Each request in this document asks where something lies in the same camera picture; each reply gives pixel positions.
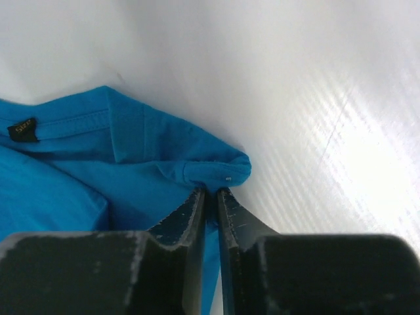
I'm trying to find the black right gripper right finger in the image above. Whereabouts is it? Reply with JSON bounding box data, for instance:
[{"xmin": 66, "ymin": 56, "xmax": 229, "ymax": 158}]
[{"xmin": 217, "ymin": 188, "xmax": 279, "ymax": 314}]

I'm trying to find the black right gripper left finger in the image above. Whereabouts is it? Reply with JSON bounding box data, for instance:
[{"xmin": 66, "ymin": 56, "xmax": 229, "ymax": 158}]
[{"xmin": 147, "ymin": 188, "xmax": 205, "ymax": 314}]

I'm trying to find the blue t shirt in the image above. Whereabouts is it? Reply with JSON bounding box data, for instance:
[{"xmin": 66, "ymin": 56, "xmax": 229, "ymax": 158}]
[{"xmin": 0, "ymin": 85, "xmax": 252, "ymax": 315}]

